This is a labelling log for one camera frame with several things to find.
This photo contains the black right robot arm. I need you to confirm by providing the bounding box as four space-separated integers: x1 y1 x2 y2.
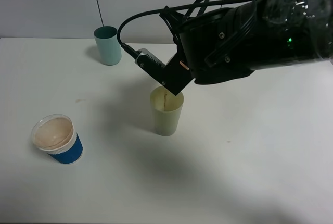
162 0 332 84

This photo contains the teal plastic cup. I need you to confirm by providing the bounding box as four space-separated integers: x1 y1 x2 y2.
94 26 122 66

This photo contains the light green plastic cup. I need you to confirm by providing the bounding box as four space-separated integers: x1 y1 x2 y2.
150 86 184 136

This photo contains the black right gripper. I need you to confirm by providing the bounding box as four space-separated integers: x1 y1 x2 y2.
159 8 253 85

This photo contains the black camera cable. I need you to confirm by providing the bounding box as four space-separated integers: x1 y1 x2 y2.
116 0 261 58

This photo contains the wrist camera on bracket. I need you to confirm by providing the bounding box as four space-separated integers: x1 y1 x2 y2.
135 48 193 95

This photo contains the blue sleeved paper cup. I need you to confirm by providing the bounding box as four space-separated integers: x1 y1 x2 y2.
31 114 83 164

